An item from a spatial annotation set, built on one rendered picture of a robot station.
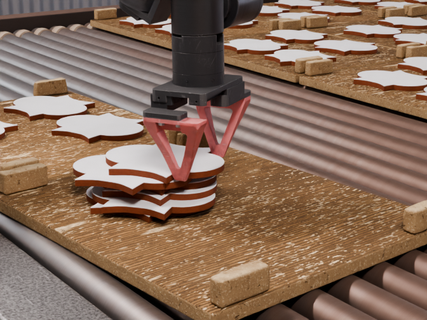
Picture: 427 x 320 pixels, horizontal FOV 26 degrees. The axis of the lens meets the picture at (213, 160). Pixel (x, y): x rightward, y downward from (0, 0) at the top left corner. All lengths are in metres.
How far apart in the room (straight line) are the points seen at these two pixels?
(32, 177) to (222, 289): 0.39
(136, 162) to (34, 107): 0.47
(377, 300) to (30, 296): 0.33
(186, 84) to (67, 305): 0.28
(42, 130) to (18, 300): 0.53
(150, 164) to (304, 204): 0.18
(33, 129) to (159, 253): 0.51
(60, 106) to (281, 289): 0.73
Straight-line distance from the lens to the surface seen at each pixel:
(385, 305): 0.89
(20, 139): 1.35
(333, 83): 1.69
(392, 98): 1.60
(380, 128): 1.49
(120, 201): 1.03
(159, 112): 0.98
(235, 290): 0.82
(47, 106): 1.50
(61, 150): 1.29
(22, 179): 1.12
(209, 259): 0.92
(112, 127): 1.36
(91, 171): 1.05
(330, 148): 1.36
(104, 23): 2.37
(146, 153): 1.09
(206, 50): 0.99
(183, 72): 1.00
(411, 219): 1.00
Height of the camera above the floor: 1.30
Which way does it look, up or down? 17 degrees down
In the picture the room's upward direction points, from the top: straight up
